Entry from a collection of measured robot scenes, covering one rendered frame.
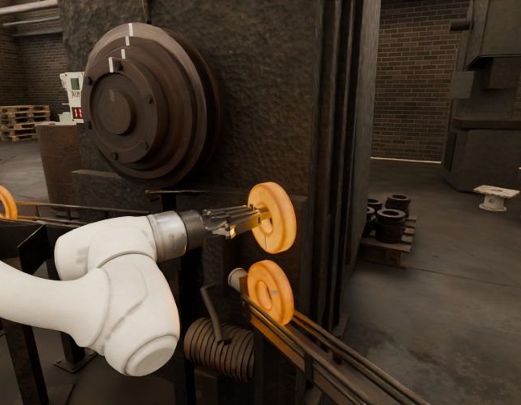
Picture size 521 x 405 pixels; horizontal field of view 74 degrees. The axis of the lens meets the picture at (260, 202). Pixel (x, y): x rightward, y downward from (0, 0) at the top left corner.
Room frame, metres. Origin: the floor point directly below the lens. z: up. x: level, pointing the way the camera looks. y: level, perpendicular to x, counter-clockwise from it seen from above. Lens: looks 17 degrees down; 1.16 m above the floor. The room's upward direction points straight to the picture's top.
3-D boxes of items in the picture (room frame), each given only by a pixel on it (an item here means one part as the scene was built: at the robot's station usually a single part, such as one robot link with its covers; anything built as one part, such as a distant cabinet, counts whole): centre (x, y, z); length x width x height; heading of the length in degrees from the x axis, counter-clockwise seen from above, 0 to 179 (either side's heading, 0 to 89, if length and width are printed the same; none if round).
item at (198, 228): (0.65, 0.12, 0.91); 0.09 x 0.08 x 0.07; 120
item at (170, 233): (0.61, 0.18, 0.91); 0.09 x 0.06 x 0.09; 30
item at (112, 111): (0.99, 0.38, 1.11); 0.28 x 0.06 x 0.28; 65
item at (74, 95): (1.32, 0.61, 1.15); 0.26 x 0.02 x 0.18; 65
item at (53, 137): (3.68, 2.01, 0.45); 0.59 x 0.59 x 0.89
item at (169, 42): (1.08, 0.34, 1.11); 0.47 x 0.06 x 0.47; 65
